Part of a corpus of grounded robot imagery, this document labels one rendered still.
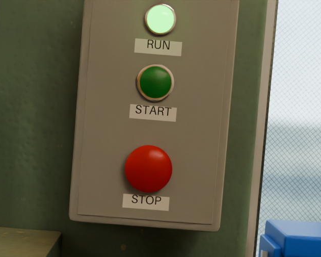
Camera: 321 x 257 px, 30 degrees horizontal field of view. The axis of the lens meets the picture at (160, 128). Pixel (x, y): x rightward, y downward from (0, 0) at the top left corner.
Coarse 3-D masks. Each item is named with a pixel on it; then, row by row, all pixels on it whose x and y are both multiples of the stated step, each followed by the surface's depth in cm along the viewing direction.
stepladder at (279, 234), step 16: (272, 224) 125; (288, 224) 125; (304, 224) 127; (320, 224) 128; (272, 240) 123; (288, 240) 115; (304, 240) 115; (320, 240) 115; (272, 256) 117; (288, 256) 115; (304, 256) 115; (320, 256) 115
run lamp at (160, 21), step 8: (152, 8) 37; (160, 8) 37; (168, 8) 37; (152, 16) 37; (160, 16) 37; (168, 16) 37; (152, 24) 37; (160, 24) 37; (168, 24) 37; (152, 32) 38; (160, 32) 38; (168, 32) 38
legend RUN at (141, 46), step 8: (136, 40) 38; (144, 40) 38; (152, 40) 38; (160, 40) 38; (136, 48) 38; (144, 48) 38; (152, 48) 38; (160, 48) 38; (168, 48) 38; (176, 48) 38
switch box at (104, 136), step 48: (96, 0) 38; (144, 0) 38; (192, 0) 38; (96, 48) 38; (192, 48) 38; (96, 96) 38; (192, 96) 38; (96, 144) 38; (144, 144) 38; (192, 144) 38; (96, 192) 38; (144, 192) 38; (192, 192) 38
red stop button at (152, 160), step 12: (132, 156) 37; (144, 156) 37; (156, 156) 37; (168, 156) 38; (132, 168) 37; (144, 168) 37; (156, 168) 37; (168, 168) 37; (132, 180) 37; (144, 180) 37; (156, 180) 37; (168, 180) 38
